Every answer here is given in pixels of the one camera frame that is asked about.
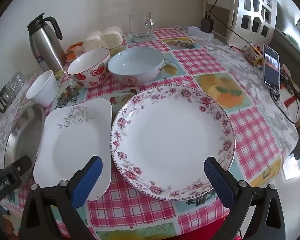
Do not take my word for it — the smartphone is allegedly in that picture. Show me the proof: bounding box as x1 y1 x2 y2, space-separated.
262 44 282 93

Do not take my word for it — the square white plate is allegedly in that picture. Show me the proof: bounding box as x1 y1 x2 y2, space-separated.
33 98 113 201

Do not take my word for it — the pink checkered printed tablecloth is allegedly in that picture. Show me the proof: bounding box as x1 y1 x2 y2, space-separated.
0 26 300 240

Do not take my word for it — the grey sofa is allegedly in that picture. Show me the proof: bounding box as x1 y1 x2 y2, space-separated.
275 2 300 60

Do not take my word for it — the black phone cable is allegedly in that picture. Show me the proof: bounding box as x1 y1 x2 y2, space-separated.
212 17 300 125

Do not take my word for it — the light blue bowl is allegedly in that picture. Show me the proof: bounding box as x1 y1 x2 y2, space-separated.
107 46 165 85

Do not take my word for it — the round floral rimmed plate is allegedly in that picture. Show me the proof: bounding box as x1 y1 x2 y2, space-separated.
110 84 236 201

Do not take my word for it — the strawberry print bowl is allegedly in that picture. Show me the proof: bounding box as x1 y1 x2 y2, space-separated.
67 47 111 88

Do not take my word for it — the stainless steel thermos jug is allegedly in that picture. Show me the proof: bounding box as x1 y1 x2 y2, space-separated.
27 12 67 72

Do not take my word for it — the red stool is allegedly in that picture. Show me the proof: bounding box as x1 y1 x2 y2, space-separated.
187 212 233 240

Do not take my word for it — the translucent white plastic box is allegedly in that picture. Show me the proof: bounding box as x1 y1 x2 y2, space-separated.
189 26 214 40

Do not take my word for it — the black charger adapter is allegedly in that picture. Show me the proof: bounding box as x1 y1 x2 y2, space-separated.
201 11 213 33

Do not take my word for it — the bag of white steamed buns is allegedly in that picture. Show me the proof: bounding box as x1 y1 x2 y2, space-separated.
83 26 124 53

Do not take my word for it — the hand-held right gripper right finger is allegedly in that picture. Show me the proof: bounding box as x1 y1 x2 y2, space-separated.
204 156 287 240

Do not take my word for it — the small white bowl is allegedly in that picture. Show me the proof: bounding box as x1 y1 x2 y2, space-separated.
25 70 60 108

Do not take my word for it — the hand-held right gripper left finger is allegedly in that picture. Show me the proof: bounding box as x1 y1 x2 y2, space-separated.
20 156 103 240

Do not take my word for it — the white plastic storage rack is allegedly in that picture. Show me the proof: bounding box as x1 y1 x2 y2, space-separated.
204 0 278 48

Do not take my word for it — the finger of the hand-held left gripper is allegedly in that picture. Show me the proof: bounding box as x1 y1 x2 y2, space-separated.
10 155 32 182

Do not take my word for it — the orange snack packet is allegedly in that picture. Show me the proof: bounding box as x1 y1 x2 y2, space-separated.
65 41 84 62

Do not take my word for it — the colourful snack tube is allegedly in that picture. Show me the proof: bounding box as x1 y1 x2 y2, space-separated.
244 46 263 67

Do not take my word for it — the clear glass mug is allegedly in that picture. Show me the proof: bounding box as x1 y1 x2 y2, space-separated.
129 12 156 43

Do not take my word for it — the clear drinking glass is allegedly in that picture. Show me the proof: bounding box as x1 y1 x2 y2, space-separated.
5 79 18 98
13 71 26 89

